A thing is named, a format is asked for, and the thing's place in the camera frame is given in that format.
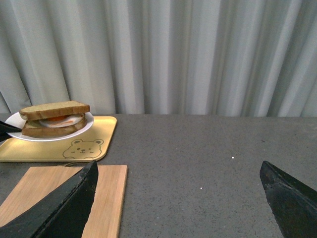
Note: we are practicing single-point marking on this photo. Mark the fried egg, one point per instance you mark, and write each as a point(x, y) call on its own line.
point(62, 121)

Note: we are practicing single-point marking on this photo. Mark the bamboo cutting board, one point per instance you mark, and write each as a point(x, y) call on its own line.
point(37, 182)

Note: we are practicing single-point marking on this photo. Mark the bread slice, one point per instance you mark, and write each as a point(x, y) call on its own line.
point(52, 110)
point(34, 129)

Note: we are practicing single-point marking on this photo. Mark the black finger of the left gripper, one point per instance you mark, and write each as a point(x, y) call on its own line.
point(5, 129)

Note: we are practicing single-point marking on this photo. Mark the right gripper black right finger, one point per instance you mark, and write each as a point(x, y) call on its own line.
point(293, 203)

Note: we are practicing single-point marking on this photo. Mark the grey curtain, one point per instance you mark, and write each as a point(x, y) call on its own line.
point(255, 58)

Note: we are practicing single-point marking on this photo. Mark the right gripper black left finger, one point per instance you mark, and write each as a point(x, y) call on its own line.
point(63, 213)

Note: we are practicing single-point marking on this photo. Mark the yellow bear tray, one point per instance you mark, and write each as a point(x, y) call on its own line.
point(90, 145)

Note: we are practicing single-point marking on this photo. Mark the white round plate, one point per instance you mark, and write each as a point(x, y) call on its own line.
point(17, 121)

